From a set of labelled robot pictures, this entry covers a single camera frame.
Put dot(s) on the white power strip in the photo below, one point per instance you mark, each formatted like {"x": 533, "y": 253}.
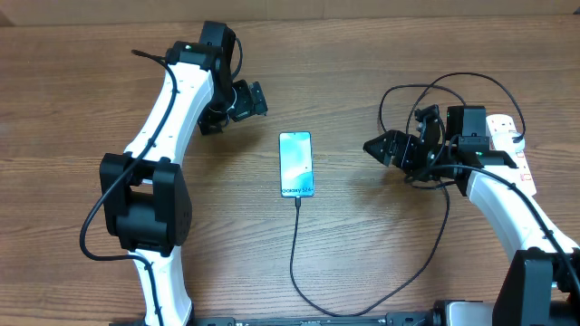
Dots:
{"x": 502, "y": 123}

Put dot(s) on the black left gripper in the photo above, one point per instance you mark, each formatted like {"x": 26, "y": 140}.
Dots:
{"x": 250, "y": 100}

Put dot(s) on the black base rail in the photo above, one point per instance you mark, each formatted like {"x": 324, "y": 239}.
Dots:
{"x": 317, "y": 320}

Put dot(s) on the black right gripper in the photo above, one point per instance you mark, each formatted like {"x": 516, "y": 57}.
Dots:
{"x": 392, "y": 141}

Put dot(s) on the white charger plug adapter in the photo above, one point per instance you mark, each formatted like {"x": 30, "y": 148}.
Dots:
{"x": 507, "y": 141}

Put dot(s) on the Samsung Galaxy smartphone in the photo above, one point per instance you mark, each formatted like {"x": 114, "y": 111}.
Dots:
{"x": 296, "y": 164}

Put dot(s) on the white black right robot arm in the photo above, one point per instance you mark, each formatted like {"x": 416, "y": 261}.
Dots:
{"x": 483, "y": 156}

